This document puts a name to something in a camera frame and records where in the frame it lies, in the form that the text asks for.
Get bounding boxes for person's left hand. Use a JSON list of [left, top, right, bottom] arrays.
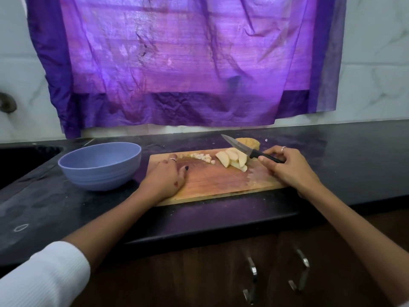
[[138, 156, 190, 204]]

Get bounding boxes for person's right hand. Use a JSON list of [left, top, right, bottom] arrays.
[[257, 145, 324, 197]]

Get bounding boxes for pile of diced potato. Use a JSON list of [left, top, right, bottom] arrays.
[[189, 151, 217, 165]]

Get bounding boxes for rounded potato end piece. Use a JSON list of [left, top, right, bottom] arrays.
[[236, 136, 262, 151]]

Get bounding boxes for black handled knife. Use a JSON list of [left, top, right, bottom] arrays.
[[220, 133, 287, 165]]

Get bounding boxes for blue bowl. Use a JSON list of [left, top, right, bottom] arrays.
[[57, 141, 143, 192]]

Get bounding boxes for person's right forearm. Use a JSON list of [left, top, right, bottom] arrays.
[[303, 182, 409, 304]]

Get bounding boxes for person's left forearm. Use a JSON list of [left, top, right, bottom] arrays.
[[63, 185, 157, 272]]

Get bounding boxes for wooden cutting board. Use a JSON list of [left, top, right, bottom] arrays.
[[147, 147, 289, 207]]

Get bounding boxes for purple cloth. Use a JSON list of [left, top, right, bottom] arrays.
[[25, 0, 349, 140]]

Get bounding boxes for dark sink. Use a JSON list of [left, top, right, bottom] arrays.
[[0, 144, 64, 191]]

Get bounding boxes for metal faucet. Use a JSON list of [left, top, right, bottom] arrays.
[[0, 92, 18, 114]]

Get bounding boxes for metal cabinet handle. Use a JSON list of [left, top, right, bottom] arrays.
[[287, 245, 311, 293], [242, 255, 259, 306]]

